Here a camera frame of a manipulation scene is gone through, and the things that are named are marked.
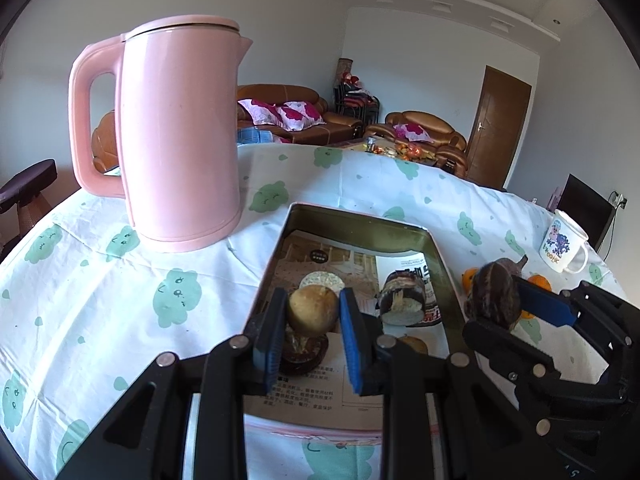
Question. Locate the orange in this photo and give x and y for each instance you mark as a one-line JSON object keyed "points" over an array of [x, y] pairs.
{"points": [[539, 284], [467, 280]]}

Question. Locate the blue plaid blanket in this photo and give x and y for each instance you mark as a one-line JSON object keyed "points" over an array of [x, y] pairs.
{"points": [[255, 136]]}

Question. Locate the chocolate roll cake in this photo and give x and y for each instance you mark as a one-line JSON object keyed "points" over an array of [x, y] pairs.
{"points": [[400, 290]]}

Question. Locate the pile of small snacks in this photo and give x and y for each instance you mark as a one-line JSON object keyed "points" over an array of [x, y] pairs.
{"points": [[405, 150]]}

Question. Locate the stack of dark chairs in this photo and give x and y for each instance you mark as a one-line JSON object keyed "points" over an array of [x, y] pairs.
{"points": [[357, 102]]}

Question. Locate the wooden coffee table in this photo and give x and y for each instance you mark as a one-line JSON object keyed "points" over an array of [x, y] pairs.
{"points": [[345, 146]]}

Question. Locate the white green cloud tablecloth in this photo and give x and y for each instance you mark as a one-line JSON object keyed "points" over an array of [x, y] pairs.
{"points": [[150, 285]]}

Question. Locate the pink electric kettle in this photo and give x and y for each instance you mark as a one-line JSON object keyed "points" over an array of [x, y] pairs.
{"points": [[175, 150]]}

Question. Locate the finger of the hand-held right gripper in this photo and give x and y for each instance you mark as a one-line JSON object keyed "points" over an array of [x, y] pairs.
{"points": [[545, 305], [505, 345]]}

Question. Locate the dark chocolate pastry base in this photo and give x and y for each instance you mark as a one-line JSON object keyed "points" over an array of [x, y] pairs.
{"points": [[305, 352]]}

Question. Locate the brown kiwi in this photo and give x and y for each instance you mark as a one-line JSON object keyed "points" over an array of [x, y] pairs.
{"points": [[412, 345]]}

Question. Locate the brown wooden door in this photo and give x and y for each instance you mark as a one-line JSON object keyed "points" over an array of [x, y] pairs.
{"points": [[495, 125]]}

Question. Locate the wall socket with plug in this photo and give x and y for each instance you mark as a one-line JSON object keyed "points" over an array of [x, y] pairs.
{"points": [[620, 201]]}

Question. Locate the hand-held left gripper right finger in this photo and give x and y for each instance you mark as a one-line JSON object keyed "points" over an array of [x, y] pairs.
{"points": [[357, 345]]}

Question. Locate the white cartoon print mug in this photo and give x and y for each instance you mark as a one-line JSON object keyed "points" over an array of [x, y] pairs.
{"points": [[560, 245]]}

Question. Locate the printed paper liner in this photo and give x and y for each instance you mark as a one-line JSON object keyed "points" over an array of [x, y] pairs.
{"points": [[350, 260]]}

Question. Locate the pink floral pillow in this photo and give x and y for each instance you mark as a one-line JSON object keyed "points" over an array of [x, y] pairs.
{"points": [[300, 116], [257, 112], [412, 132]]}

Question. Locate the brown leather sofa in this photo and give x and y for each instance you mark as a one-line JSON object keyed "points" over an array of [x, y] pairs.
{"points": [[285, 92]]}

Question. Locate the black television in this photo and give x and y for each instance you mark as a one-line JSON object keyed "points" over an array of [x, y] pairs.
{"points": [[587, 210]]}

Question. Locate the brown leather armchair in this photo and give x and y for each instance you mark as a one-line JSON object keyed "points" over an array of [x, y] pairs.
{"points": [[425, 120], [102, 140]]}

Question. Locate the pink metal tin box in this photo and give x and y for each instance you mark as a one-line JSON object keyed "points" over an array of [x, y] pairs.
{"points": [[360, 225]]}

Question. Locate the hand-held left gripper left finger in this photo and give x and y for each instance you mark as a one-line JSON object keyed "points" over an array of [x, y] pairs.
{"points": [[270, 340]]}

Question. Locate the dark maroon padded stool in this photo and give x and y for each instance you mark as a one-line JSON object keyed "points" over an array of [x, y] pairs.
{"points": [[30, 175]]}

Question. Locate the round light brown bun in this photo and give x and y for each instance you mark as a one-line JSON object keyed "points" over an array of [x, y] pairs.
{"points": [[312, 310]]}

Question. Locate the tall patterned cylinder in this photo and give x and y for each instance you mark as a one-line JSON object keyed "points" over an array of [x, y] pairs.
{"points": [[345, 67]]}

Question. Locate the purple passion fruit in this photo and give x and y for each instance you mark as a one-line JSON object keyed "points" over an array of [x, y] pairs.
{"points": [[492, 290]]}

